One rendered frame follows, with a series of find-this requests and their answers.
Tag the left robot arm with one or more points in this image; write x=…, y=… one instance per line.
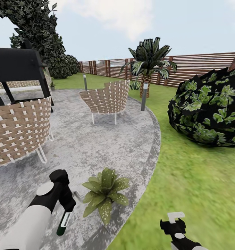
x=28, y=232

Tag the insectifuge atomizer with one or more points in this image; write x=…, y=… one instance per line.
x=64, y=222

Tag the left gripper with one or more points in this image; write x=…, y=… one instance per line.
x=67, y=201

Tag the charcoal grill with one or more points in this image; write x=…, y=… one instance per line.
x=22, y=65

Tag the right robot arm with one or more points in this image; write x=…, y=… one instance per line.
x=177, y=229

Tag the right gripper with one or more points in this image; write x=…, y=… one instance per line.
x=167, y=226

